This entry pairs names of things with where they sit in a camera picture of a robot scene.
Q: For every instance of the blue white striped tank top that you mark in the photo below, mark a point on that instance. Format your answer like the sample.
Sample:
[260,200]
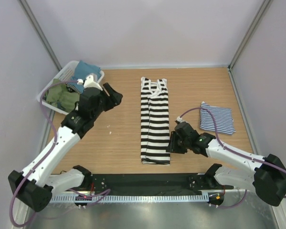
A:
[223,118]

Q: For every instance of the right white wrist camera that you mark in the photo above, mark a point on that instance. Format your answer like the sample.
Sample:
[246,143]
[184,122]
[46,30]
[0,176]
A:
[179,120]

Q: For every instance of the white plastic laundry basket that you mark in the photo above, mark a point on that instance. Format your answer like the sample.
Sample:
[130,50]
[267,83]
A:
[63,76]

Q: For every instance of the olive green garment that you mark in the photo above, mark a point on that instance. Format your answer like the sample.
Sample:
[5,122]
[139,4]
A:
[61,97]

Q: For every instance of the white slotted cable duct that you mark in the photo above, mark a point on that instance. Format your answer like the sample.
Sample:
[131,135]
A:
[73,198]

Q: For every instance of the teal folded cloth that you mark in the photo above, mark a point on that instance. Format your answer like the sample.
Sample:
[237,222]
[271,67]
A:
[83,69]

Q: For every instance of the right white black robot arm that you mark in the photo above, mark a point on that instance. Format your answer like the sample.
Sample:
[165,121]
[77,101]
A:
[265,176]

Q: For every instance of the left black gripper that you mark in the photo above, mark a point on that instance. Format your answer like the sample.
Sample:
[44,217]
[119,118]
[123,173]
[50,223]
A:
[115,98]

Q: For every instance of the black white striped garment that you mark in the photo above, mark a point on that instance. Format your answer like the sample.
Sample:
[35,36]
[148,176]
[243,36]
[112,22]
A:
[154,113]

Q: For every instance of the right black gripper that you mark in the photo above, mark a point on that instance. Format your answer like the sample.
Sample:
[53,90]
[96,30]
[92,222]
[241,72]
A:
[172,147]

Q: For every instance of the dark striped garment in basket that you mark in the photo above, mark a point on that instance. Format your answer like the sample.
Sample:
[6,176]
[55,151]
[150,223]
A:
[75,88]

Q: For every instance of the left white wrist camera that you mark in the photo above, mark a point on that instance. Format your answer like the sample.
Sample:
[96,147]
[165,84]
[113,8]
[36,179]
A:
[89,82]

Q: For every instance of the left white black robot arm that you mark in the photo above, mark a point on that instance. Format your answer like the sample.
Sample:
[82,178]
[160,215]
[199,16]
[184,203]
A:
[33,185]

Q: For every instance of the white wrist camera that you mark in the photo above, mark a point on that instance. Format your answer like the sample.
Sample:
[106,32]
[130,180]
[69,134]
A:
[89,82]
[179,120]

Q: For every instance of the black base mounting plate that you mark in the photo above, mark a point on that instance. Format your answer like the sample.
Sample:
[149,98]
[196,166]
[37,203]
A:
[176,184]

